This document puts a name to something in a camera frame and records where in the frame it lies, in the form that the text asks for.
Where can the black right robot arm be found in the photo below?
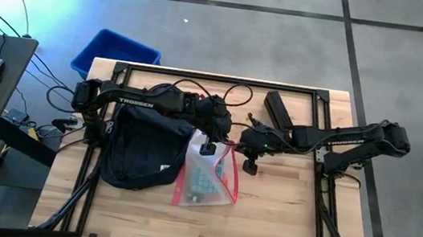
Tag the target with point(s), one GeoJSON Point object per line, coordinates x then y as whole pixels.
{"type": "Point", "coordinates": [338, 138]}

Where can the navy blue backpack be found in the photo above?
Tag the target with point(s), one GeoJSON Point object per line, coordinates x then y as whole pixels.
{"type": "Point", "coordinates": [143, 150]}

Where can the black rectangular case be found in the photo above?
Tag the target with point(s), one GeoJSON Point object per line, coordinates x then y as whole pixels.
{"type": "Point", "coordinates": [275, 106]}

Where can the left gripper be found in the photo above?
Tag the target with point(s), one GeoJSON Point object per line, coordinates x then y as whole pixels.
{"type": "Point", "coordinates": [215, 119]}

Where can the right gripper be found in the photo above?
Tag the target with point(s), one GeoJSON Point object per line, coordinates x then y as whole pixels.
{"type": "Point", "coordinates": [265, 139]}

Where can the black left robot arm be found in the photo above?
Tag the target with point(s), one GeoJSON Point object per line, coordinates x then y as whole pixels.
{"type": "Point", "coordinates": [137, 99]}

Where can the black desk support beam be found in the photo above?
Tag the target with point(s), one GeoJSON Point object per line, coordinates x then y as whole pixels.
{"type": "Point", "coordinates": [22, 144]}

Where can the blue plastic bin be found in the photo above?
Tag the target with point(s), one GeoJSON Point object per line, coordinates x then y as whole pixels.
{"type": "Point", "coordinates": [115, 48]}

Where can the light blue calculator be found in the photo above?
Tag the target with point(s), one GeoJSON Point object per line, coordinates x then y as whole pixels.
{"type": "Point", "coordinates": [205, 184]}

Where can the black aluminium table frame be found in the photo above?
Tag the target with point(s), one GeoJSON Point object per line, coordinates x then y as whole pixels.
{"type": "Point", "coordinates": [280, 85]}

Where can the white mesh pouch red trim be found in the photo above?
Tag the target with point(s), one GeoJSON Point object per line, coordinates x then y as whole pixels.
{"type": "Point", "coordinates": [198, 161]}

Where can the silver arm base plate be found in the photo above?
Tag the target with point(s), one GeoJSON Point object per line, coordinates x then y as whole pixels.
{"type": "Point", "coordinates": [322, 156]}

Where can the black power adapter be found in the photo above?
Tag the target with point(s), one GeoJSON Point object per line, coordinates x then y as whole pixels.
{"type": "Point", "coordinates": [15, 115]}

